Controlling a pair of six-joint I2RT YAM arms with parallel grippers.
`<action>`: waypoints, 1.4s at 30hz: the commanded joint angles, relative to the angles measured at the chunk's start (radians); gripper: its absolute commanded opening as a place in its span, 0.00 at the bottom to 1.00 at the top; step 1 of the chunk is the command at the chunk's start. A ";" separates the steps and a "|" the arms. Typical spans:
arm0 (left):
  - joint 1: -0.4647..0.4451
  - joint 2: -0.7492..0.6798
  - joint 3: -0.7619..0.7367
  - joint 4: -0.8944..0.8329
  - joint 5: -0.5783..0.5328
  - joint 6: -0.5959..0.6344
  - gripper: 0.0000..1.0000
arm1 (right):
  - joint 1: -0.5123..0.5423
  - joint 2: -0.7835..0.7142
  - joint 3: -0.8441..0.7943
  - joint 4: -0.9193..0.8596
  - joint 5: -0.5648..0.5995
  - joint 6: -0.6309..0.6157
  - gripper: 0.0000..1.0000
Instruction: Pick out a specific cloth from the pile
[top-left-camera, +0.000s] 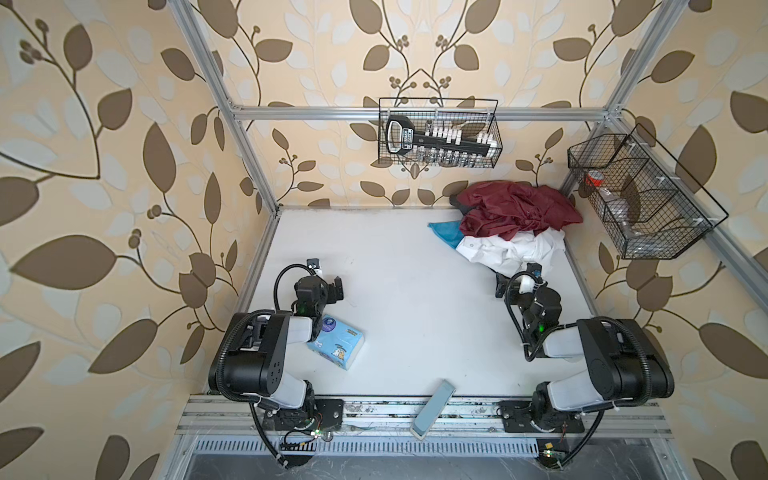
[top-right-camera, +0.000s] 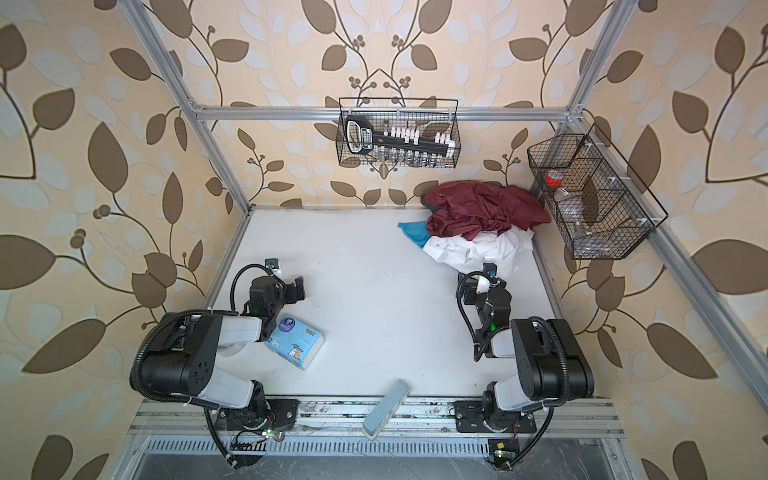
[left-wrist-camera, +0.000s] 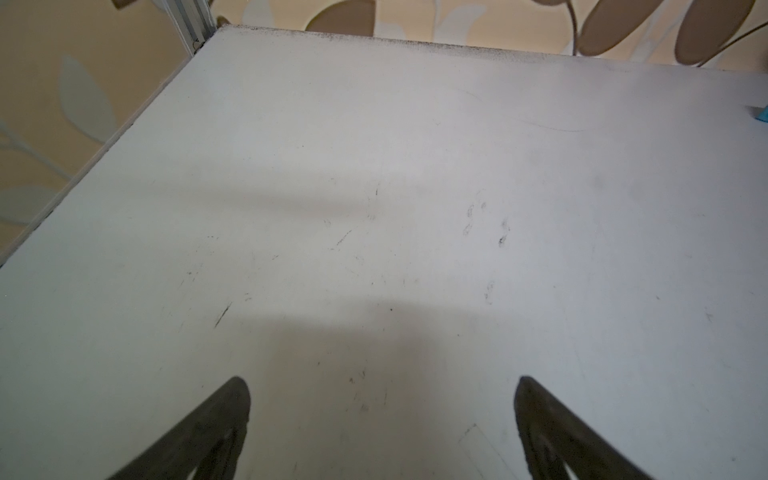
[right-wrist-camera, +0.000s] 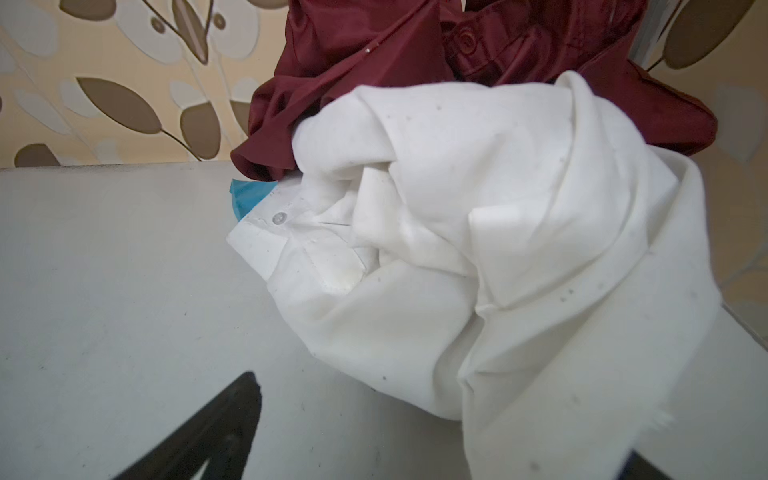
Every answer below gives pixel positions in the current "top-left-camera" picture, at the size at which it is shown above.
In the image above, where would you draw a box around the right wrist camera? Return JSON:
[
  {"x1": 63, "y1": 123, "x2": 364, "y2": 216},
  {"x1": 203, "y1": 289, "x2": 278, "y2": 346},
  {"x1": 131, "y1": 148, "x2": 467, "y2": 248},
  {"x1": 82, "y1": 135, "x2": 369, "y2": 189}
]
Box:
[{"x1": 517, "y1": 262, "x2": 545, "y2": 294}]

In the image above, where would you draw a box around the white shirt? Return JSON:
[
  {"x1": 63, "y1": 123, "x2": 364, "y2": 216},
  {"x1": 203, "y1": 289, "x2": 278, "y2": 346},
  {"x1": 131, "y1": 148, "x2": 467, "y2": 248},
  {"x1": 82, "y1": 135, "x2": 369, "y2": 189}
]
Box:
[{"x1": 456, "y1": 228, "x2": 565, "y2": 277}]

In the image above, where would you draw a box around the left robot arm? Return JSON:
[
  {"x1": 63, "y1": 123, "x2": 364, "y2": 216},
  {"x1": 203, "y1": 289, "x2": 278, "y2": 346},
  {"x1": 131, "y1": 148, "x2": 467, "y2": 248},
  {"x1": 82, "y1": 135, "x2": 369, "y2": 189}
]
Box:
[{"x1": 208, "y1": 258, "x2": 344, "y2": 469}]

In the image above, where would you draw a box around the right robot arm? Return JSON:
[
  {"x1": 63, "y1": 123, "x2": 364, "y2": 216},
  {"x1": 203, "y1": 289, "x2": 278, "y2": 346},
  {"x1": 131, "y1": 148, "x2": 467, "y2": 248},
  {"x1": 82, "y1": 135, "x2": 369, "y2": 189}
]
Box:
[{"x1": 495, "y1": 264, "x2": 675, "y2": 470}]

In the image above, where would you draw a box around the right wire basket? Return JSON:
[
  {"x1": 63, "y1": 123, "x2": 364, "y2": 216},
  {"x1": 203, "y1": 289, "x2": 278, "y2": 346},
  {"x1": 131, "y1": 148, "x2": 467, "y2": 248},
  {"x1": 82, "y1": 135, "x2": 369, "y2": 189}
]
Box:
[{"x1": 567, "y1": 124, "x2": 729, "y2": 260}]

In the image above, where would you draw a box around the blue tissue pack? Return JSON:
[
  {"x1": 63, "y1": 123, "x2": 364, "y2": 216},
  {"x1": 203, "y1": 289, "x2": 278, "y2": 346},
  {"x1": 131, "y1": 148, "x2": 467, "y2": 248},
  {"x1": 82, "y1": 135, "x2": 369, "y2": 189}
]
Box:
[{"x1": 307, "y1": 315, "x2": 365, "y2": 371}]

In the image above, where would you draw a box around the wire basket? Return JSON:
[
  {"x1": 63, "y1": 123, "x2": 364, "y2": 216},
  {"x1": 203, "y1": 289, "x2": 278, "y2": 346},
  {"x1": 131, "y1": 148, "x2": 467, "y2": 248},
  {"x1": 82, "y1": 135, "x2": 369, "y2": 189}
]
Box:
[
  {"x1": 378, "y1": 96, "x2": 503, "y2": 169},
  {"x1": 567, "y1": 124, "x2": 729, "y2": 260}
]

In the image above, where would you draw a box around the back wire basket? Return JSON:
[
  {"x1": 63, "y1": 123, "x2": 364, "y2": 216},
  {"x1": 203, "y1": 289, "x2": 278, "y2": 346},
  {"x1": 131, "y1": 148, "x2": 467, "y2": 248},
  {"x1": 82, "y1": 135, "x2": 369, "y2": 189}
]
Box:
[{"x1": 378, "y1": 96, "x2": 503, "y2": 169}]

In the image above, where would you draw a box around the black handheld tool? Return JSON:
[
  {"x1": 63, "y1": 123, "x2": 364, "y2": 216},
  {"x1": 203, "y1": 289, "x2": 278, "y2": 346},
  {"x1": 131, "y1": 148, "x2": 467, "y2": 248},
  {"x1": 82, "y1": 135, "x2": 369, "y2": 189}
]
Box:
[{"x1": 381, "y1": 115, "x2": 503, "y2": 156}]

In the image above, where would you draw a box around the maroon shirt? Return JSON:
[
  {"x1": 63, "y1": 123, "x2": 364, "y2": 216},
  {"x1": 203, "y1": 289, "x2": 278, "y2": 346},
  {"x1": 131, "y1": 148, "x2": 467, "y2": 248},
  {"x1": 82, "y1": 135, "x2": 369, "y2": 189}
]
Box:
[{"x1": 450, "y1": 180, "x2": 583, "y2": 241}]

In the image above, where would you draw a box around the red-capped bottle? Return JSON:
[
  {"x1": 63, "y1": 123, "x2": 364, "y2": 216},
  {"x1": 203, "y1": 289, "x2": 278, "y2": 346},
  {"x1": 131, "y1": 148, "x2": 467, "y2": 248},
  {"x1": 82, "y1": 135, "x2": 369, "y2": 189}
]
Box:
[{"x1": 584, "y1": 169, "x2": 617, "y2": 202}]

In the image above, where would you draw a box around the teal blue cloth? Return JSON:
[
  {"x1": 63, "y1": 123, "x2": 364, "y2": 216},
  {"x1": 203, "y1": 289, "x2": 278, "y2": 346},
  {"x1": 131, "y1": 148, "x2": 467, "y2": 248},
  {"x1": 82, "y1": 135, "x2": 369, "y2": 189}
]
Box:
[{"x1": 428, "y1": 220, "x2": 464, "y2": 249}]

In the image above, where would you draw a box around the grey-blue flat case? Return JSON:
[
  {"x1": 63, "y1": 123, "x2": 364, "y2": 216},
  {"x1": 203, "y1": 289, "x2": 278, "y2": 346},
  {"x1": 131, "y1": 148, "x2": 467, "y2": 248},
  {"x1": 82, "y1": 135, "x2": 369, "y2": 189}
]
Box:
[{"x1": 410, "y1": 380, "x2": 455, "y2": 440}]

